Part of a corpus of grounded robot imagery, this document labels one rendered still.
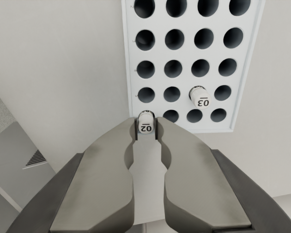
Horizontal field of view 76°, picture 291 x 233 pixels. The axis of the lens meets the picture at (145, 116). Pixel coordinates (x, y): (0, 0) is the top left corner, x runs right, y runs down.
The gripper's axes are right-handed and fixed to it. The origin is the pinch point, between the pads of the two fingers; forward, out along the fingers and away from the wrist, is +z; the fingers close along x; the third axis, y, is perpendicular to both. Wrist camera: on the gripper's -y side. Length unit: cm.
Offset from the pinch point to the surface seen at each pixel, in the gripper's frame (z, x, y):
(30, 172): 27, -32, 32
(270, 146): 5.1, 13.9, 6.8
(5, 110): 81, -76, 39
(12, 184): 24, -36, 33
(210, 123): 1.6, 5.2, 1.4
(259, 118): 5.1, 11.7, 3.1
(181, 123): 1.6, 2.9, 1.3
